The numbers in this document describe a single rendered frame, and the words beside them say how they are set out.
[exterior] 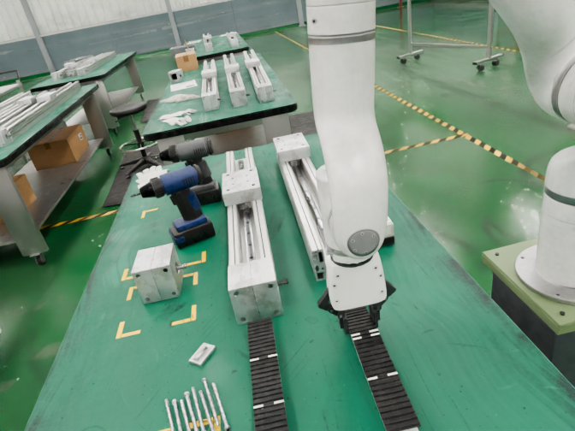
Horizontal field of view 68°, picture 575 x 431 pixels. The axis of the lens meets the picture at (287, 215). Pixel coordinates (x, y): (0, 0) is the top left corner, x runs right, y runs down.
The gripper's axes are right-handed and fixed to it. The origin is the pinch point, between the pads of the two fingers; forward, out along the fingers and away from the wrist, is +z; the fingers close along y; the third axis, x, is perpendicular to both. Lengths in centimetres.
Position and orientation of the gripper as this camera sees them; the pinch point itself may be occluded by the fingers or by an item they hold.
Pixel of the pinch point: (358, 318)
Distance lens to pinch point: 85.0
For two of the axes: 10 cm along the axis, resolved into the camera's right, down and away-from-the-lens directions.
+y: 9.8, -2.1, 0.4
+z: 1.7, 8.6, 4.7
